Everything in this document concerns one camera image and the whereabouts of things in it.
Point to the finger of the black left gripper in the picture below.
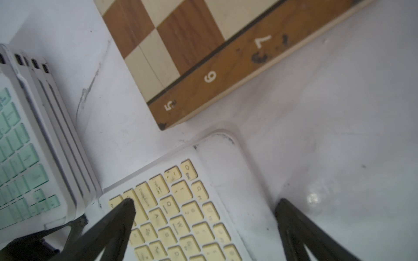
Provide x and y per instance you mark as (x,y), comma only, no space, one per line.
(44,245)

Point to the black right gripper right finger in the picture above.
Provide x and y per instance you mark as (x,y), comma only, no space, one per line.
(298,233)

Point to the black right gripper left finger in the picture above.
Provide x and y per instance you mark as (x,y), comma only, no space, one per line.
(108,238)

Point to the mint green keyboard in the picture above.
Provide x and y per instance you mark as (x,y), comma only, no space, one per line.
(34,195)

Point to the white keyboard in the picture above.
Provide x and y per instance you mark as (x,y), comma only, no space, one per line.
(59,130)

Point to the wooden chessboard box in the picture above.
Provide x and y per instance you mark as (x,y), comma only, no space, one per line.
(186,55)

